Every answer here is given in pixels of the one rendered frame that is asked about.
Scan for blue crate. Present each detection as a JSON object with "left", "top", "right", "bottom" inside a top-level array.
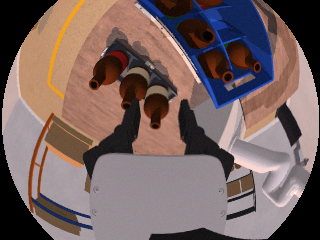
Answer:
[{"left": 137, "top": 0, "right": 274, "bottom": 109}]

